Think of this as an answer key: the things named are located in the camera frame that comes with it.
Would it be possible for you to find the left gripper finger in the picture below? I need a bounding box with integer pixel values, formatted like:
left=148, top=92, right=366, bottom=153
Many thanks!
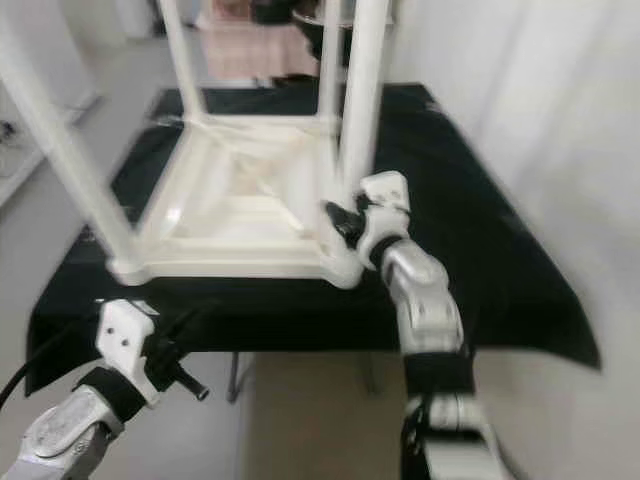
left=160, top=300, right=221, bottom=341

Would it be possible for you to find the black tablecloth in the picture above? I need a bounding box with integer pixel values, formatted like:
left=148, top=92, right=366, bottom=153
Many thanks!
left=25, top=82, right=603, bottom=396

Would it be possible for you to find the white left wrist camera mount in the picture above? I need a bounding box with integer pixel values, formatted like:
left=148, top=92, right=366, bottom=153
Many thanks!
left=95, top=298, right=161, bottom=406

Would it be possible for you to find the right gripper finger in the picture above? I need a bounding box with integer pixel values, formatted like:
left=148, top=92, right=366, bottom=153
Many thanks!
left=323, top=200, right=369, bottom=251

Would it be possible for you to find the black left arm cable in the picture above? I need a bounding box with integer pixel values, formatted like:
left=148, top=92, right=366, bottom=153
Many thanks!
left=0, top=315, right=106, bottom=411

